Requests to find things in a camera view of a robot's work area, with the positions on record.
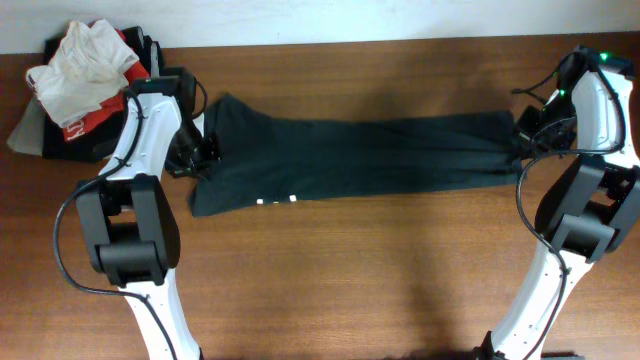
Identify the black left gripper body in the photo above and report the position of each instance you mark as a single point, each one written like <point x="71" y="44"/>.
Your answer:
<point x="191" y="152"/>

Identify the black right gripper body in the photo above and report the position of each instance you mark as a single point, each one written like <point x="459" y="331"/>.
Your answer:
<point x="551" y="129"/>

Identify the white crumpled garment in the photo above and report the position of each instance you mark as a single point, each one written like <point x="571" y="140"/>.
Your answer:
<point x="87" y="69"/>

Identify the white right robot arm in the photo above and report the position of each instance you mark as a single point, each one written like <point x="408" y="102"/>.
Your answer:
<point x="586" y="214"/>

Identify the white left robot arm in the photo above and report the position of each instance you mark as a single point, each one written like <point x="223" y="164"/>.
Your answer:
<point x="130" y="232"/>

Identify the red folded garment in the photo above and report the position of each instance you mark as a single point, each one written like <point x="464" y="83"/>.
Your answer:
<point x="135" y="38"/>

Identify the black Nike t-shirt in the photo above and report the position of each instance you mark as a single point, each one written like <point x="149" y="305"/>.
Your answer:
<point x="265" y="160"/>

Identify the black folded garment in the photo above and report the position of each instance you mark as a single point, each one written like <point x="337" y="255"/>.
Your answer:
<point x="101" y="142"/>

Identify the grey-green folded garment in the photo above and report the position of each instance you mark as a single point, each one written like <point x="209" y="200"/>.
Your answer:
<point x="28" y="135"/>

